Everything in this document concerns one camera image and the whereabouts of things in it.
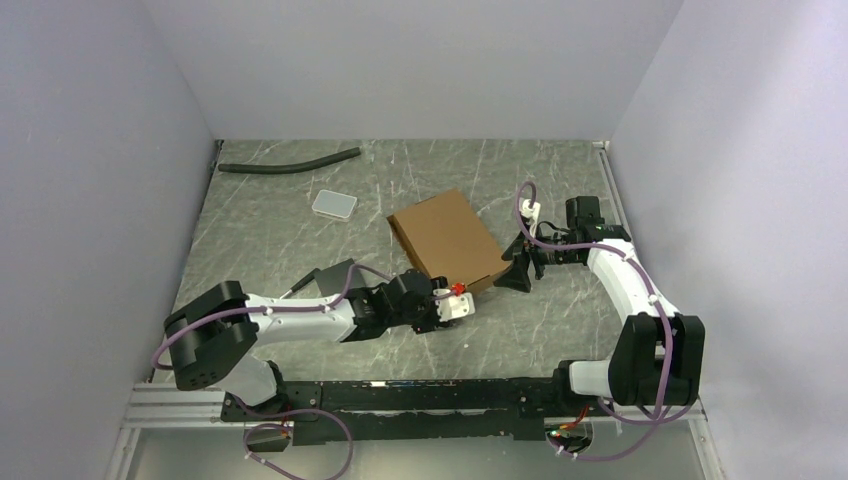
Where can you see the black rectangular box centre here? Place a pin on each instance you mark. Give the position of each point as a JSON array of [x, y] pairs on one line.
[[331, 280]]

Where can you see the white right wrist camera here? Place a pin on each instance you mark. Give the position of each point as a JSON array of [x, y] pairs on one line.
[[529, 212]]

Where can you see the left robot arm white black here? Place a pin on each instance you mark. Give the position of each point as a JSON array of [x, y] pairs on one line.
[[211, 340]]

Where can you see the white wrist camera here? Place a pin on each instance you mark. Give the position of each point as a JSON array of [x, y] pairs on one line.
[[454, 302], [529, 212]]

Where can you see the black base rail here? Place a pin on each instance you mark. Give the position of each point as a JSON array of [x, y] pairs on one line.
[[521, 409]]

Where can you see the brown cardboard paper box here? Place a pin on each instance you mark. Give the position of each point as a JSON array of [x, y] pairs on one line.
[[443, 236]]

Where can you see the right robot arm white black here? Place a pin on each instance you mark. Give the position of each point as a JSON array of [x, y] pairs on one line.
[[657, 359]]

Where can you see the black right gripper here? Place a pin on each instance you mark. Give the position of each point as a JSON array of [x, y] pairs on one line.
[[515, 276]]

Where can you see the small metal hammer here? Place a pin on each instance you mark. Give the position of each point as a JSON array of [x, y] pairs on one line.
[[300, 284]]

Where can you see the black foam tube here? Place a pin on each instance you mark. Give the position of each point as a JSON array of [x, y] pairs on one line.
[[288, 169]]

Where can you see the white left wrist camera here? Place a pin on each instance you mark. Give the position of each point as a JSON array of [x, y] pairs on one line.
[[454, 302]]

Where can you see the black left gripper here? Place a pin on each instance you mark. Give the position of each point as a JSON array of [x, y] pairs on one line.
[[434, 322]]

